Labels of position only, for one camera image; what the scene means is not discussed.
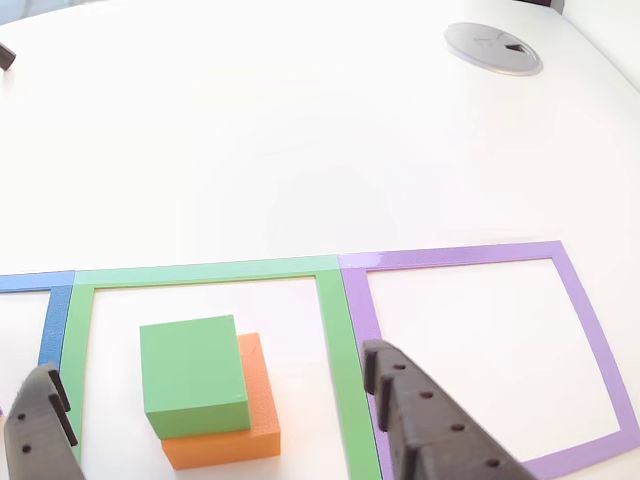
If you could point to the green square frame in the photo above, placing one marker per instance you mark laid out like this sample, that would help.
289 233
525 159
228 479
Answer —
335 350

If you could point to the purple square frame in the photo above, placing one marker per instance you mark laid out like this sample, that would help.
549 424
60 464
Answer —
360 310

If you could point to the blue square frame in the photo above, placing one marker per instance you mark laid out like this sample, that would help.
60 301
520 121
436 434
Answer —
52 320

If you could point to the black tripod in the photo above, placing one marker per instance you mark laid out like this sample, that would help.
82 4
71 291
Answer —
6 57

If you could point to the green cube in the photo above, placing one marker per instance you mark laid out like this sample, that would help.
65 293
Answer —
192 370

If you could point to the orange cube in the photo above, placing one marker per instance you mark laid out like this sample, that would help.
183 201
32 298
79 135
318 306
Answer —
260 400

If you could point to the silver table grommet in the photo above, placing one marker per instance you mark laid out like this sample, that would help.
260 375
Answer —
492 47

